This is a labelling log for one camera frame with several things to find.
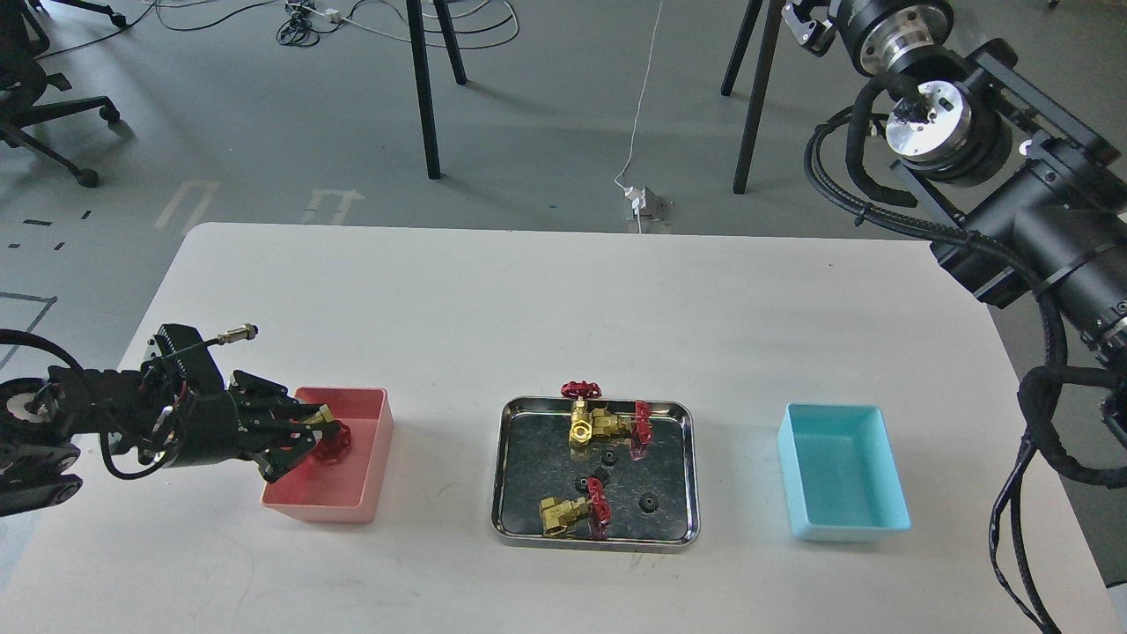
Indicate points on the black office chair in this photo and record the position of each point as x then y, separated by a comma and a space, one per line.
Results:
25, 82

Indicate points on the shiny metal tray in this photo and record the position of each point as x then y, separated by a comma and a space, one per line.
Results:
535, 462

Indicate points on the black table leg right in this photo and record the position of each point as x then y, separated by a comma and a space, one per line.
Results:
769, 15

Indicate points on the black table leg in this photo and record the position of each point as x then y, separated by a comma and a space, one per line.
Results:
769, 15
418, 43

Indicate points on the black table leg left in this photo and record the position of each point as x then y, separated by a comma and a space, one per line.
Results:
418, 43

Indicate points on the brass valve two red handles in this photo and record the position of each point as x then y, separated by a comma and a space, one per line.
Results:
589, 424

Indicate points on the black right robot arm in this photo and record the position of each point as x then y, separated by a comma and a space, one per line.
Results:
1014, 193

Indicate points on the brass valve red handle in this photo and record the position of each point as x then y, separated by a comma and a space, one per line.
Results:
558, 515
333, 437

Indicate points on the brass valve front red handle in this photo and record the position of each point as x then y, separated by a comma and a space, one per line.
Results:
558, 515

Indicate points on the light blue plastic box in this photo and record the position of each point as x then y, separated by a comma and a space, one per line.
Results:
841, 482

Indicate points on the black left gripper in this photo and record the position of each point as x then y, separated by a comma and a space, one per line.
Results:
211, 423

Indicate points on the white power adapter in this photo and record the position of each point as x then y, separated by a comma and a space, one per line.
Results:
645, 205

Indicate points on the pink plastic box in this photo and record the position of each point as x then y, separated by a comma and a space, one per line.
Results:
345, 491

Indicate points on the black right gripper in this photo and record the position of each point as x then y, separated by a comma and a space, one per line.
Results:
814, 23

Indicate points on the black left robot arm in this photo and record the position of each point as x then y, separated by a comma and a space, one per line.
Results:
41, 418

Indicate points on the black cable bundle floor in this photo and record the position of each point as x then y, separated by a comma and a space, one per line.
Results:
483, 25

